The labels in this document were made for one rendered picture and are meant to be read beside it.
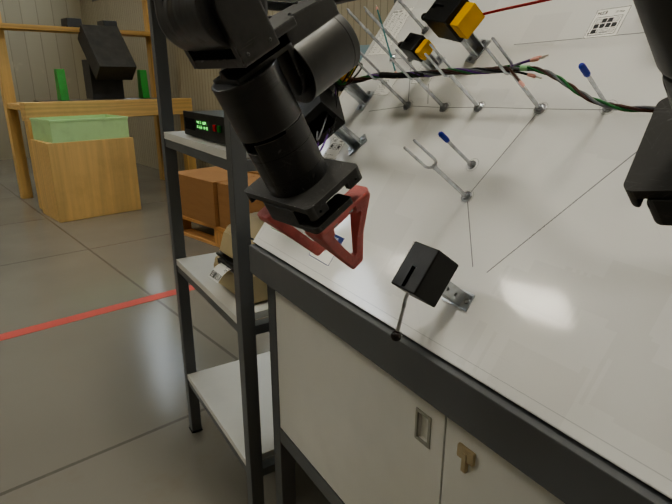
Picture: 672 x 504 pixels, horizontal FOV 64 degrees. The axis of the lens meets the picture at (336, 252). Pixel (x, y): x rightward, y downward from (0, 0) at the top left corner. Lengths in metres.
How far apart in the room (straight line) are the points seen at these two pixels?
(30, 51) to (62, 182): 4.94
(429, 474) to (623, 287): 0.42
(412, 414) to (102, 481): 1.31
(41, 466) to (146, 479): 0.37
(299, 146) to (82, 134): 4.86
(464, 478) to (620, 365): 0.30
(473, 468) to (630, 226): 0.37
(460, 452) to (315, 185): 0.46
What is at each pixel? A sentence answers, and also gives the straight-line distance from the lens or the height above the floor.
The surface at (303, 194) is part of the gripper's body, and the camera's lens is 0.46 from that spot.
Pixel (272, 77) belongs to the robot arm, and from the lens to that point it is 0.43.
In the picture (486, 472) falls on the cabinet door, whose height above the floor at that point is 0.72.
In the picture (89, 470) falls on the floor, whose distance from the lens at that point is 2.04.
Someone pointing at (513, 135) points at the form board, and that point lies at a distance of 0.83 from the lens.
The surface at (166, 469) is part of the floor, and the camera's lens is 1.96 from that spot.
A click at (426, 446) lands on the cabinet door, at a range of 0.86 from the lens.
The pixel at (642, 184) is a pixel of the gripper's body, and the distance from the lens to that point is 0.30.
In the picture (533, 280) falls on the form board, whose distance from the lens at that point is 0.69.
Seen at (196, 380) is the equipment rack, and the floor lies 0.24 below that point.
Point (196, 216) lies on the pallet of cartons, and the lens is 4.28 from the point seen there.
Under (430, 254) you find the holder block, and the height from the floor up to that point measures 1.01.
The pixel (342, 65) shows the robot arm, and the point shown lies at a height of 1.22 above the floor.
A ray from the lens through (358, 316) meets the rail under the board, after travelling 0.83.
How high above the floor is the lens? 1.21
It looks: 18 degrees down
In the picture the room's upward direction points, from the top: straight up
